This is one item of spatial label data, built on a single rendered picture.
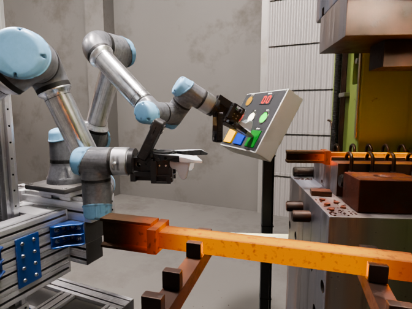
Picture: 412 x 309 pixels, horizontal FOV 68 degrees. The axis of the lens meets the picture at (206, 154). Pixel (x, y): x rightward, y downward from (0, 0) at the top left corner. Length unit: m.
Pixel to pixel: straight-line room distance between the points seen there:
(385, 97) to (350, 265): 0.74
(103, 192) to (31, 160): 4.86
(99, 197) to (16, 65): 0.36
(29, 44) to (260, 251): 0.67
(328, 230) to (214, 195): 3.16
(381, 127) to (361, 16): 0.40
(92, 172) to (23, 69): 0.28
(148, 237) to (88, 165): 0.44
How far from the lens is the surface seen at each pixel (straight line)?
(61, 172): 1.38
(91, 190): 0.85
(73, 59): 4.92
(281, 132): 1.22
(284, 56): 3.40
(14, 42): 0.85
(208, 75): 3.68
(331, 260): 0.40
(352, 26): 0.78
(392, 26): 0.81
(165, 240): 0.43
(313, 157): 0.82
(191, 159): 0.72
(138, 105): 1.03
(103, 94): 1.39
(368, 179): 0.66
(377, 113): 1.07
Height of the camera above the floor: 1.10
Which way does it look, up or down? 7 degrees down
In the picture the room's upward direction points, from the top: straight up
